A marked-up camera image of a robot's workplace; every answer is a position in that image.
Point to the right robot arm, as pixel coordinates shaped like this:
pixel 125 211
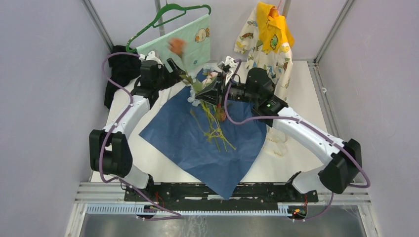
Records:
pixel 341 159

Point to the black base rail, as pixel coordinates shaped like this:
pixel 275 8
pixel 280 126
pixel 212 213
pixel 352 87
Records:
pixel 199 197

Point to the green cartoon cloth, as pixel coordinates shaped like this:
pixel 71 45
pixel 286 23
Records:
pixel 196 51

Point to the yellow patterned child shirt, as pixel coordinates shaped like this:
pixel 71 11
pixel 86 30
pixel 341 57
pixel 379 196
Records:
pixel 267 41

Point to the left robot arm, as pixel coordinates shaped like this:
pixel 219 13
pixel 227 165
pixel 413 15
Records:
pixel 108 148

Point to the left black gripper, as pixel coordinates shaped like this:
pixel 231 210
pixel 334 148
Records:
pixel 177 72

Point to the black cloth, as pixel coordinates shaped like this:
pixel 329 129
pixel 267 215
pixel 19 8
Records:
pixel 124 69

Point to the flower bunch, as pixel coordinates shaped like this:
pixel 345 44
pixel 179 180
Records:
pixel 215 114

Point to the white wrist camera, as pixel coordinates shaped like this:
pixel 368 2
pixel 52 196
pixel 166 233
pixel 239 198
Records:
pixel 229 67
pixel 152 55

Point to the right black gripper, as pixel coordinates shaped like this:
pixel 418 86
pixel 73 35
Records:
pixel 212 94

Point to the green clothes hanger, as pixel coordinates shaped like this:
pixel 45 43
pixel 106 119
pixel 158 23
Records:
pixel 158 22

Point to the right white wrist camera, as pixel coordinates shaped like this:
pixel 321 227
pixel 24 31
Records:
pixel 229 67

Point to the orange flower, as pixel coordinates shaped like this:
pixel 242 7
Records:
pixel 176 46

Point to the cream ribbon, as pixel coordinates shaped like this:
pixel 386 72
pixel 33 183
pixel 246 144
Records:
pixel 275 143

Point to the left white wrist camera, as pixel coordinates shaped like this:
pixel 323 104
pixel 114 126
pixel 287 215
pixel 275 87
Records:
pixel 152 55

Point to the white plastic strip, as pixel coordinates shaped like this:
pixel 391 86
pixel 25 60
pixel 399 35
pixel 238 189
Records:
pixel 164 96

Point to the blue wrapping paper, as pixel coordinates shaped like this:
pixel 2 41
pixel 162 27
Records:
pixel 174 132

